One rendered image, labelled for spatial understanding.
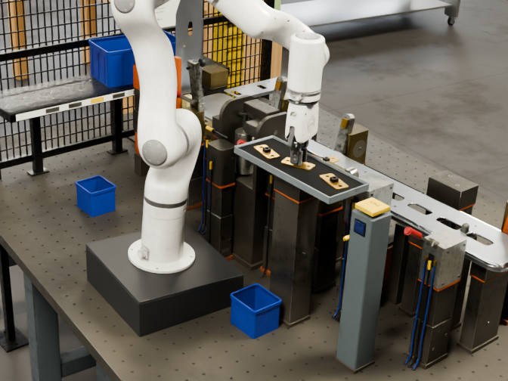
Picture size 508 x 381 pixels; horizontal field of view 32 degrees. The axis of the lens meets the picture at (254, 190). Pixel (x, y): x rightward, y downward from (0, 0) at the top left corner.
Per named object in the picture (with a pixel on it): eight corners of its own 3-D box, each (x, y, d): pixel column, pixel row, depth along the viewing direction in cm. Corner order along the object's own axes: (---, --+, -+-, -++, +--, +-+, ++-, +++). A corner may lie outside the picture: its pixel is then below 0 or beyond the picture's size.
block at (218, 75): (225, 159, 341) (228, 69, 325) (209, 164, 336) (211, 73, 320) (212, 152, 346) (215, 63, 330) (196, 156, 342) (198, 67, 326)
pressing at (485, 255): (548, 249, 230) (549, 244, 229) (495, 277, 217) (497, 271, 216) (222, 93, 323) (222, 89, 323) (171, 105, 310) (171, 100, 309)
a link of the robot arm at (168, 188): (136, 202, 241) (140, 120, 230) (162, 175, 257) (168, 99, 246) (178, 212, 238) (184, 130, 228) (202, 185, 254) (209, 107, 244)
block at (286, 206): (310, 318, 247) (323, 173, 227) (289, 328, 243) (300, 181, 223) (286, 302, 254) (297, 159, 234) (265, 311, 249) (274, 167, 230)
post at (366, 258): (374, 363, 230) (394, 214, 211) (354, 374, 226) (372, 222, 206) (354, 349, 236) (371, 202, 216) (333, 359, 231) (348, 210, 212)
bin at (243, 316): (281, 327, 243) (283, 300, 239) (252, 340, 237) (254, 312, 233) (255, 309, 250) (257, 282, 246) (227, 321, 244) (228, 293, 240)
